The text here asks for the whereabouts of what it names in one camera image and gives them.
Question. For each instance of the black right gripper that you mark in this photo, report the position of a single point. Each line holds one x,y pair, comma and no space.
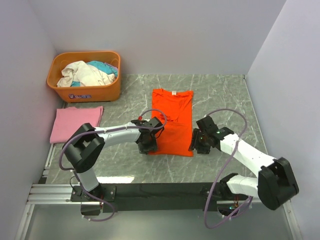
195,144

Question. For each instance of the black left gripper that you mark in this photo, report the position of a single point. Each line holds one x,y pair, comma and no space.
153,146

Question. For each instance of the orange t shirt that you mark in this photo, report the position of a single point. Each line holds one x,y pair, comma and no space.
176,107

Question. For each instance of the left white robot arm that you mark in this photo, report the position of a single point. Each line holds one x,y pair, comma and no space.
84,147

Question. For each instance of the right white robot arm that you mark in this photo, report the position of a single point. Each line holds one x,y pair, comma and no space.
273,183

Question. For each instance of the orange plastic laundry tub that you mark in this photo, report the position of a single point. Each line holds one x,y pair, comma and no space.
83,94

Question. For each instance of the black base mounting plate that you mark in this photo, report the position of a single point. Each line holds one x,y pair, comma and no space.
159,196

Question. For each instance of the teal garment in tub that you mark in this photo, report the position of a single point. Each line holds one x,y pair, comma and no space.
93,73

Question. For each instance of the folded pink t shirt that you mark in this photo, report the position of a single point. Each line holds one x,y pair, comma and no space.
70,119

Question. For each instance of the white cream garment in tub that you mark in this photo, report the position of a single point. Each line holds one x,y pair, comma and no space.
67,76

